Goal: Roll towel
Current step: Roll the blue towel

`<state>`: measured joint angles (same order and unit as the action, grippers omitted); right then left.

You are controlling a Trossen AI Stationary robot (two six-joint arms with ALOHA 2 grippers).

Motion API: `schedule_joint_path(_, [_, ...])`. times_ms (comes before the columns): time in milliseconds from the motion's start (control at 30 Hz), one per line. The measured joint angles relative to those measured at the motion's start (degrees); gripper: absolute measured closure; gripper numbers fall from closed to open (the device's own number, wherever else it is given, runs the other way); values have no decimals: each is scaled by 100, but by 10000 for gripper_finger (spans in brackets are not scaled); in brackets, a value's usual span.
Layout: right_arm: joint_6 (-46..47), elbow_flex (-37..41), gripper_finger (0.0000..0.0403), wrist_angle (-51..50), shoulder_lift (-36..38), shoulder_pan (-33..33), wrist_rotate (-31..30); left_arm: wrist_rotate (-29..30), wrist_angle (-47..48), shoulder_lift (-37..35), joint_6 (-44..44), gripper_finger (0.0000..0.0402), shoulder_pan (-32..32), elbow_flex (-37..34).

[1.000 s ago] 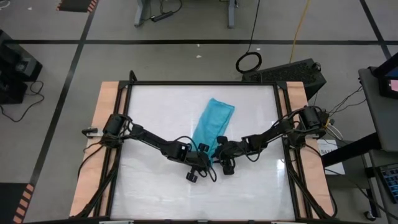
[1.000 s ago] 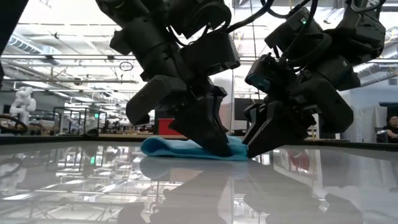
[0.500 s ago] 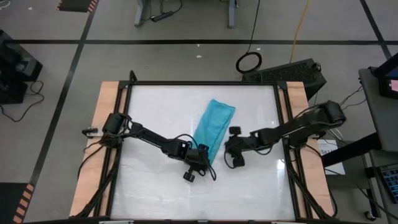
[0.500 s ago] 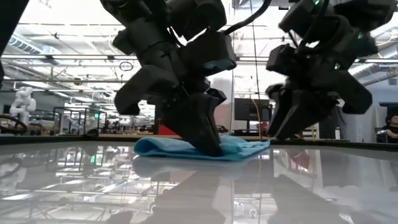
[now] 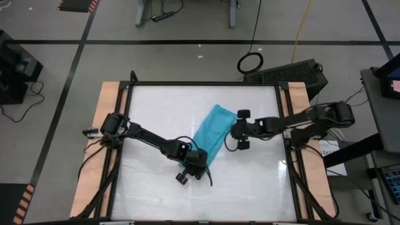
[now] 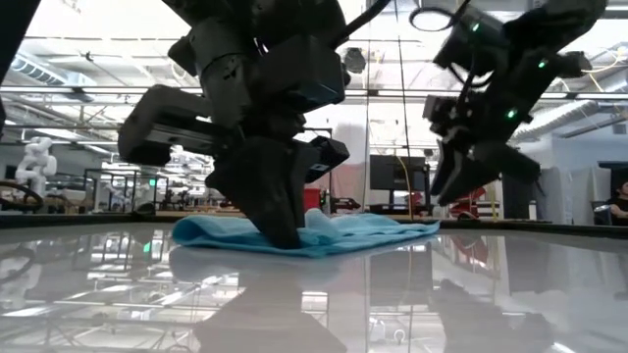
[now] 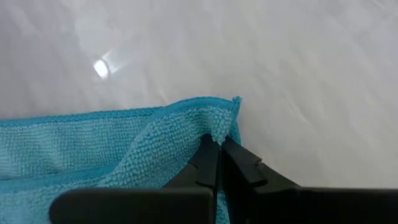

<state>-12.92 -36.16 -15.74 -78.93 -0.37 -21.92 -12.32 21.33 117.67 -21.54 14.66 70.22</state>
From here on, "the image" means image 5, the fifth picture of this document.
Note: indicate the blue towel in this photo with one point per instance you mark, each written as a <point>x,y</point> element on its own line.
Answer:
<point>212,131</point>

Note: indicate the black caster wheel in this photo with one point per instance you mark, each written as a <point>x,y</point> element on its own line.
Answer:
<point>372,216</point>

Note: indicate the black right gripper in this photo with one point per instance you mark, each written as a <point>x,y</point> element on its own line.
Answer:
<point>243,129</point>

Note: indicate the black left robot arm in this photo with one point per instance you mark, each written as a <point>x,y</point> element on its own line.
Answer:
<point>150,136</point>

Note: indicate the black equipment stack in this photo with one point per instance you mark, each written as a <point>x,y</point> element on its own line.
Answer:
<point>15,68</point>

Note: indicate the blue compartment tray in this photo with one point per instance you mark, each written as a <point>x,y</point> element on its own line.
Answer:
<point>393,184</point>

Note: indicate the black orange striped mat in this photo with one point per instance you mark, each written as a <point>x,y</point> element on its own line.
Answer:
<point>9,203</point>
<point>75,5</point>

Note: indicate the grey cart top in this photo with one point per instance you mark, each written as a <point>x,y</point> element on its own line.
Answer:
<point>381,125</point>

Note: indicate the black table frame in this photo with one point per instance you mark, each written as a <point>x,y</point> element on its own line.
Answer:
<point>203,83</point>

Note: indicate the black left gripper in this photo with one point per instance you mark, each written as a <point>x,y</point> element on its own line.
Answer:
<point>197,162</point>

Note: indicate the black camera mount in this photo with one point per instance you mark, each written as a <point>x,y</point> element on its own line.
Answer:
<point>133,78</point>

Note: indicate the white paper sheet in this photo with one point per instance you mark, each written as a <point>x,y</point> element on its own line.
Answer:
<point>336,162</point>

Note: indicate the black power strip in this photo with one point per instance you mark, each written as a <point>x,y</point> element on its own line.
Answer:
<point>162,16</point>

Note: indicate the grey desk leg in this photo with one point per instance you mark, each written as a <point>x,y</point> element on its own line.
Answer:
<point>232,15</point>
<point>141,15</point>

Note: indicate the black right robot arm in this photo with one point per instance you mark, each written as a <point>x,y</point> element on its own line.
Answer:
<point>300,120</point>

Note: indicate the black cart base bar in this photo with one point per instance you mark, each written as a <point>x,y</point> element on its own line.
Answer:
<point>353,153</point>

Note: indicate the black monitor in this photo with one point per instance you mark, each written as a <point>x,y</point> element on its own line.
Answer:
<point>387,87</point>

